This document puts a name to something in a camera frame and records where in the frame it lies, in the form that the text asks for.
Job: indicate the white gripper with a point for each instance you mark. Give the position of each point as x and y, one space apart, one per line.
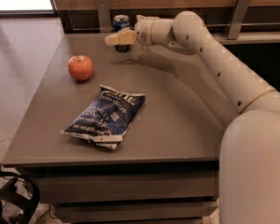
143 32

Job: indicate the blue pepsi can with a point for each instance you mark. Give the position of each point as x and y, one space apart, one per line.
120 22

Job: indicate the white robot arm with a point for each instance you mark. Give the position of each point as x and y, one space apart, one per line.
249 162

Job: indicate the red apple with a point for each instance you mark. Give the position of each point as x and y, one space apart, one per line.
80 67

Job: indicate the blue potato chips bag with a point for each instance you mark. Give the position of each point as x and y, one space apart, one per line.
107 119

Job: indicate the grey table with drawers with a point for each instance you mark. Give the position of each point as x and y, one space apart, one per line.
163 169

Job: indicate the left metal bracket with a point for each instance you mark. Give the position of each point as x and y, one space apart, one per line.
104 18

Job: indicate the metal bracket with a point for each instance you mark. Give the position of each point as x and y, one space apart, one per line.
237 17
104 18

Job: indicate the right metal bracket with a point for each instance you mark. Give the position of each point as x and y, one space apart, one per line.
237 17

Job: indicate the horizontal metal rail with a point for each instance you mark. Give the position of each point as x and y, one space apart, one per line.
267 25

